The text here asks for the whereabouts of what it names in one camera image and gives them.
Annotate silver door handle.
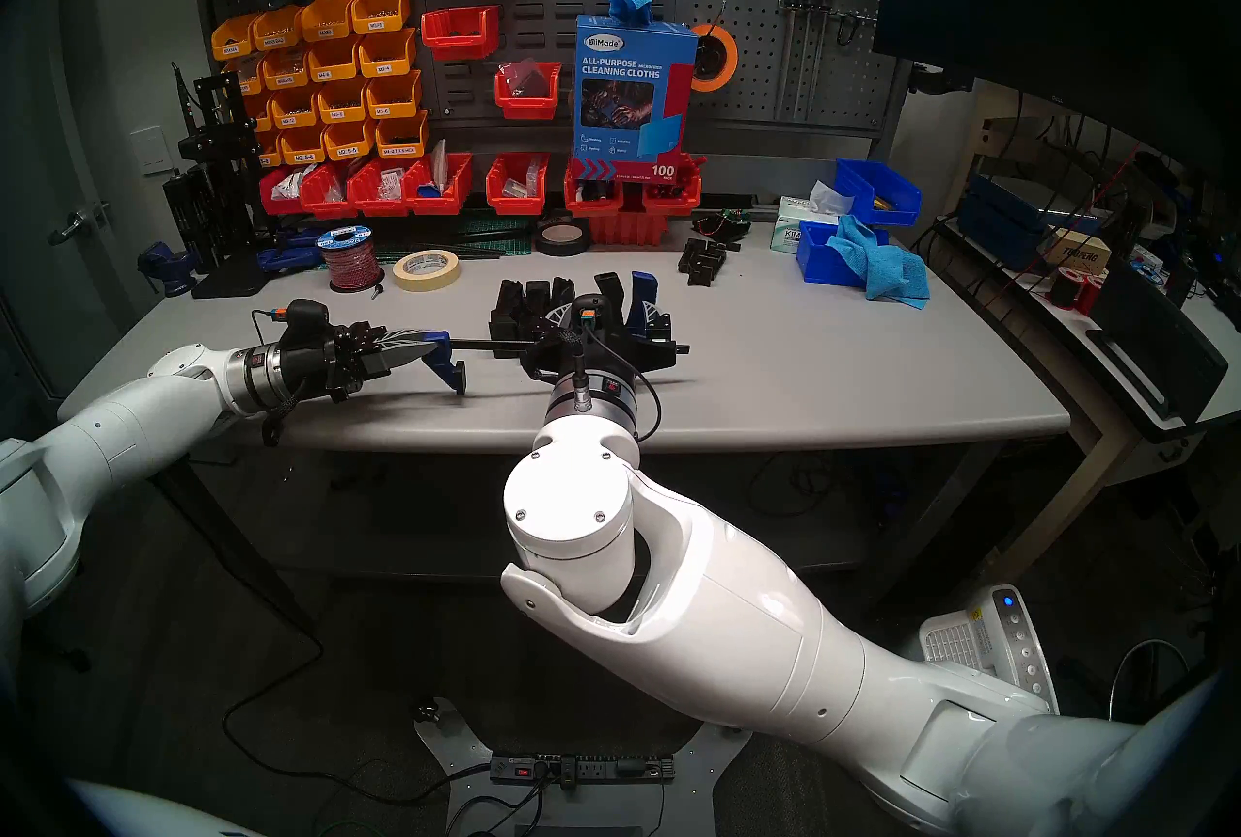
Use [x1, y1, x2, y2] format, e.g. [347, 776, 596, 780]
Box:
[48, 203, 112, 248]

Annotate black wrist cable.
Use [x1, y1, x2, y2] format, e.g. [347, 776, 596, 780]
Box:
[252, 309, 316, 448]
[582, 326, 664, 445]

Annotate black coiled floor cable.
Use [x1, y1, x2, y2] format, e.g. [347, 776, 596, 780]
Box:
[1108, 639, 1203, 725]

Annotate blue cleaning cloths box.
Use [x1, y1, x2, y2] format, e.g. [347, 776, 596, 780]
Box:
[570, 14, 699, 182]

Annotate blue plastic storage bin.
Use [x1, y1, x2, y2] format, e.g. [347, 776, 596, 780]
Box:
[836, 158, 923, 227]
[795, 221, 888, 284]

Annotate green white tissue box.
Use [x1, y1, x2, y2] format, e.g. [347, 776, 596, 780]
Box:
[771, 181, 856, 254]

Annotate printed brown cardboard box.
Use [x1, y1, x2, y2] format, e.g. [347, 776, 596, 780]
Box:
[1042, 229, 1113, 274]

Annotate blue hand tool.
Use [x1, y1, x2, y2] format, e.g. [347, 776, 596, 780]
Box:
[255, 229, 331, 276]

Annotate black wired electronics module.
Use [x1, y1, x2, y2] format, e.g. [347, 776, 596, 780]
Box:
[691, 208, 752, 253]

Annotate blue black bar clamp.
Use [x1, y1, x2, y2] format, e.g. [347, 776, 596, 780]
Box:
[424, 271, 691, 395]

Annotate small black printed parts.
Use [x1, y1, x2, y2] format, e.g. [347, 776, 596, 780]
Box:
[677, 237, 728, 287]

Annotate black tape roll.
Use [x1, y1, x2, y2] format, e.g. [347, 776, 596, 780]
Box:
[534, 220, 592, 257]

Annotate white side desk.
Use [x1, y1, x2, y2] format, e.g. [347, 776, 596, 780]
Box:
[936, 220, 1241, 594]

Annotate blue microfiber cloth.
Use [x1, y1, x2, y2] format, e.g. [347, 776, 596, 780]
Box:
[826, 215, 932, 310]

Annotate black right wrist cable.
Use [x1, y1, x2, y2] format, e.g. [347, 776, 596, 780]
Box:
[582, 326, 664, 445]

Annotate green cutting mat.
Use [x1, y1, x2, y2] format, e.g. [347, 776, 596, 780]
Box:
[373, 210, 539, 256]

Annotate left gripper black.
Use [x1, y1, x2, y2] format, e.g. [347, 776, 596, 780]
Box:
[281, 321, 449, 405]

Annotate red nested bin stack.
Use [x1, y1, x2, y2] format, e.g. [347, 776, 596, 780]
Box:
[587, 210, 672, 247]

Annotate red wire spool blue label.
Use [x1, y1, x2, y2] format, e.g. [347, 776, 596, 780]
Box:
[316, 224, 385, 295]

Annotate dark blue equipment box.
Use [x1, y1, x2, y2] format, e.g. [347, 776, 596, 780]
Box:
[955, 174, 1106, 269]

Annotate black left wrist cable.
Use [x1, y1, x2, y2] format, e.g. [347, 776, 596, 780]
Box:
[252, 309, 316, 448]

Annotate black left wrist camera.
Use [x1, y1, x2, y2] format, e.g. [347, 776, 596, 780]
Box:
[284, 299, 333, 342]

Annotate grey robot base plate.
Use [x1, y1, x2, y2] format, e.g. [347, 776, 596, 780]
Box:
[417, 699, 752, 837]

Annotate white air purifier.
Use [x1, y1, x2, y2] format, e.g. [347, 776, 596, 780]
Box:
[919, 585, 1060, 715]

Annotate cream masking tape roll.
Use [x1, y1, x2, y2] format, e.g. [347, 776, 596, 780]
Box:
[392, 249, 461, 293]

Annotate white wall switch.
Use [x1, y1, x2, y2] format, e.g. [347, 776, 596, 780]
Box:
[131, 126, 174, 177]

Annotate grey door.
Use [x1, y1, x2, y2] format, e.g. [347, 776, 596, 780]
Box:
[0, 0, 161, 405]

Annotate small blue bench vise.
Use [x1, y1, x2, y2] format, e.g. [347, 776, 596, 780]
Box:
[136, 241, 205, 298]

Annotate red black wire spool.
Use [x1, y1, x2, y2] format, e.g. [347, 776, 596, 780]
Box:
[1050, 266, 1106, 315]

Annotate black power cable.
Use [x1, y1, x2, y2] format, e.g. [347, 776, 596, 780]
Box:
[221, 554, 495, 807]

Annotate orange wire reel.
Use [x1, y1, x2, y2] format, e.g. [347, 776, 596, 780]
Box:
[688, 21, 740, 94]

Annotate black power strip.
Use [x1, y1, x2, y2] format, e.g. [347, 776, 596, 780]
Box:
[490, 751, 677, 786]

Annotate red plastic storage bin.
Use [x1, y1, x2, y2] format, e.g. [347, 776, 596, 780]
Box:
[564, 161, 626, 218]
[493, 62, 562, 121]
[640, 155, 704, 216]
[346, 159, 413, 218]
[421, 6, 501, 61]
[299, 164, 358, 219]
[258, 168, 306, 216]
[485, 153, 550, 216]
[402, 154, 474, 216]

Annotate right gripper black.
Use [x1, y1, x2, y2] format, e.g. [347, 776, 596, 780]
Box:
[524, 302, 680, 387]

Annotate black flat equipment case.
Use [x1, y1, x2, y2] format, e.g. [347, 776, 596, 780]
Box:
[1086, 263, 1230, 424]

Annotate grey pegboard back panel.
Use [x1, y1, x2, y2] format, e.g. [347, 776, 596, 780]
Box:
[189, 0, 912, 158]

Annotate white robot torso shell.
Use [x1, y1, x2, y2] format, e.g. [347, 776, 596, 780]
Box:
[73, 782, 263, 837]

